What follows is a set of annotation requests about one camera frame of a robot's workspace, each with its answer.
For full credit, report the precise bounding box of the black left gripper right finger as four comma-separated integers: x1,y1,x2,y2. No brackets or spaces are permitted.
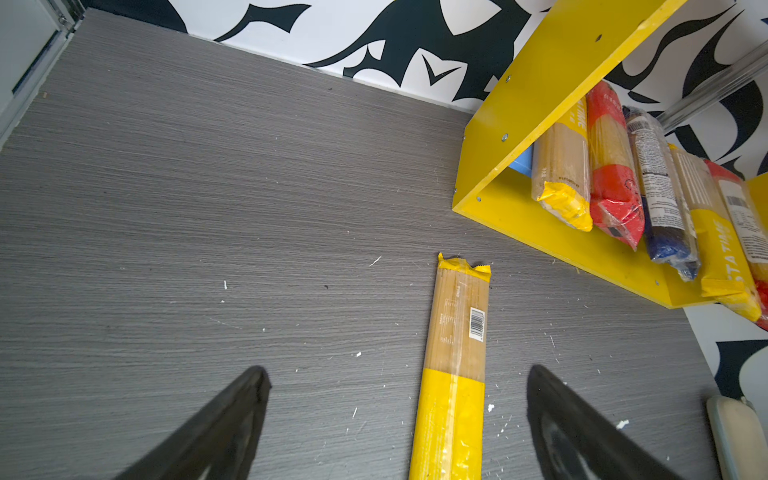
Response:
527,364,680,479

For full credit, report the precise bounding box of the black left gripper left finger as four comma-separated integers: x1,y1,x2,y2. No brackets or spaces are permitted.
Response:
117,366,271,479

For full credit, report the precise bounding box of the yellow spaghetti bag front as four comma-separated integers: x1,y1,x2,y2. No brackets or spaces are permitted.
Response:
670,146,762,322

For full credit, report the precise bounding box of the yellow spaghetti bag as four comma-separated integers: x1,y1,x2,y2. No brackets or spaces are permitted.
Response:
670,146,762,322
531,98,593,232
409,254,492,479

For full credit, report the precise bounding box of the clear white label spaghetti bag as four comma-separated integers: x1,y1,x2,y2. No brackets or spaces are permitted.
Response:
622,106,700,282

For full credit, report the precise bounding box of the long red spaghetti bag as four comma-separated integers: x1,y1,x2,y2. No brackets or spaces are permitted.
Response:
586,81,645,250

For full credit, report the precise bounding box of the small red spaghetti bag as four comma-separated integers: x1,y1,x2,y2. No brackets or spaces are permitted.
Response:
705,160,767,331

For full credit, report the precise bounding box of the yellow pink blue shelf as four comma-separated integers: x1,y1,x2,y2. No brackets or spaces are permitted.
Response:
451,0,768,310

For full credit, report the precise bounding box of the beige pad right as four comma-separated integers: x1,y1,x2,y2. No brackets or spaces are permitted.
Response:
706,395,768,480

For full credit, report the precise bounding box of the aluminium cage frame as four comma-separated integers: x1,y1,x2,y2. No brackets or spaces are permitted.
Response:
0,0,768,151

